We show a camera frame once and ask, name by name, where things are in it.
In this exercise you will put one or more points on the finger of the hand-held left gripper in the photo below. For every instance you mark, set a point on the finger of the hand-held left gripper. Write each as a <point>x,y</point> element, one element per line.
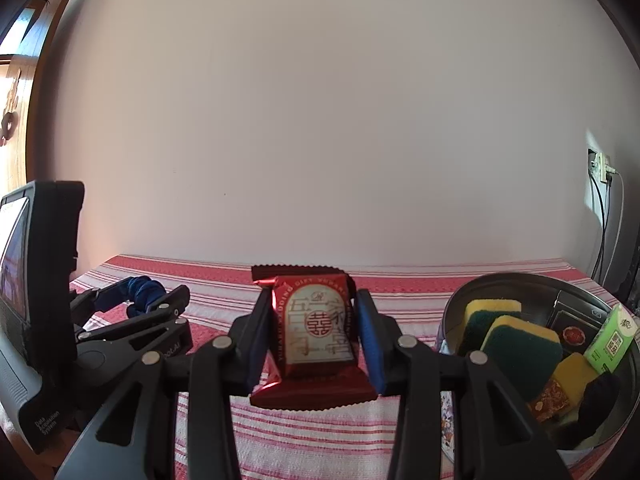
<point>107,294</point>
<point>160,307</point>

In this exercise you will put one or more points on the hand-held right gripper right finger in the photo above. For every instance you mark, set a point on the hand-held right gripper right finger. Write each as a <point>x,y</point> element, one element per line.
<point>370,345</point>

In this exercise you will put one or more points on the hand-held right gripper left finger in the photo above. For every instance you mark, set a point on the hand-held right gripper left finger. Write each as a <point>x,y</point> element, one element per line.
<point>257,345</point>

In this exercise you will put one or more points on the blue sock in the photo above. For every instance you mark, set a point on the blue sock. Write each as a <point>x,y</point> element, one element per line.
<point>147,292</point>

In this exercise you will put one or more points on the red white-label snack packet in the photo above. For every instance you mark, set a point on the red white-label snack packet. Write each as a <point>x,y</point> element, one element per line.
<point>315,325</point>

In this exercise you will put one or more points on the yellow green scouring sponge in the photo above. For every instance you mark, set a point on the yellow green scouring sponge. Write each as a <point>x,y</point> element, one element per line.
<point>520,355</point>
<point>575,372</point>
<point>487,317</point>

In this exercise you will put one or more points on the round printed cookie tin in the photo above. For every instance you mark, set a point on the round printed cookie tin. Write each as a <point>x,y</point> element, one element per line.
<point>540,292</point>

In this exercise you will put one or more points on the dark red gold snack packet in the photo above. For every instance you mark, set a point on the dark red gold snack packet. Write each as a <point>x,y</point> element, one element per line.
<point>550,397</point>

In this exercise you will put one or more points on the black square box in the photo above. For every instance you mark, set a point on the black square box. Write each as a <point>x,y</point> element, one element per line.
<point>570,327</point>

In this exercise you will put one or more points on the black sock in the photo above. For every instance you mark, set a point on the black sock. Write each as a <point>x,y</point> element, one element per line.
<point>597,400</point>

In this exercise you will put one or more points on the green white drink carton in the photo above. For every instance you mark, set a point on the green white drink carton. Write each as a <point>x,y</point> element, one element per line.
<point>612,342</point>

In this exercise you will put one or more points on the red striped cloth desktop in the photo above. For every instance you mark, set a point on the red striped cloth desktop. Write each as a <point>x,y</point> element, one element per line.
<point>410,280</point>

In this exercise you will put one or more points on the wooden door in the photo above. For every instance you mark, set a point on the wooden door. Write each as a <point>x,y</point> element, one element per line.
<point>20,165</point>

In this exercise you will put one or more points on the hanging door decoration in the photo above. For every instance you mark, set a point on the hanging door decoration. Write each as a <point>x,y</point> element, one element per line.
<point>10,125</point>

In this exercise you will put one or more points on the white wall socket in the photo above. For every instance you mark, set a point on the white wall socket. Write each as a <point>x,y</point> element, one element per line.
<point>600,165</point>

